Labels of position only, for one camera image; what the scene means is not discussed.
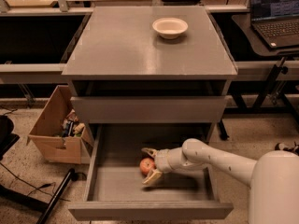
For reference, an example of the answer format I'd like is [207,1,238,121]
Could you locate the black laptop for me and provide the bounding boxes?
[249,0,299,49]

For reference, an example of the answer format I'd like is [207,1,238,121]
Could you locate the items in cardboard box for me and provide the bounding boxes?
[57,109,85,137]

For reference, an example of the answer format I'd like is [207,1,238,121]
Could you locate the black stand leg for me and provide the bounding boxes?
[36,168,77,224]

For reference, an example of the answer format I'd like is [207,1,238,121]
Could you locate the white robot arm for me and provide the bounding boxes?
[142,138,299,224]

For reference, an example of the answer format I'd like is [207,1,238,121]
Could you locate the grey top drawer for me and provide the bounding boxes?
[71,96,226,123]

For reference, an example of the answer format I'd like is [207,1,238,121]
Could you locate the red apple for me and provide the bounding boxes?
[139,158,155,175]

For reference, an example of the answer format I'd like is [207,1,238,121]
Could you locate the open grey middle drawer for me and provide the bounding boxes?
[69,124,233,221]

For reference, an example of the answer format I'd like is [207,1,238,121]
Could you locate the black chair base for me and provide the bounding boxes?
[0,115,20,160]

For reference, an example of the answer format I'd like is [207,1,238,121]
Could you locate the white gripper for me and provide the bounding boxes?
[141,147,172,186]

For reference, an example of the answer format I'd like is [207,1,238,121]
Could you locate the grey drawer cabinet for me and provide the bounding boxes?
[63,6,237,141]

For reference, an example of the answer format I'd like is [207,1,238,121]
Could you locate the black and white sneaker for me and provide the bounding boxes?
[275,143,299,156]

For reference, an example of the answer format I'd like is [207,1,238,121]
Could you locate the cardboard box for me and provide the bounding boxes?
[28,85,93,164]

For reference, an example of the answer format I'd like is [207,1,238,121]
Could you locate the white bowl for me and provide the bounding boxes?
[152,18,188,39]

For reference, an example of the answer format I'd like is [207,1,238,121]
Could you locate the black floor cable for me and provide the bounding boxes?
[0,161,71,203]

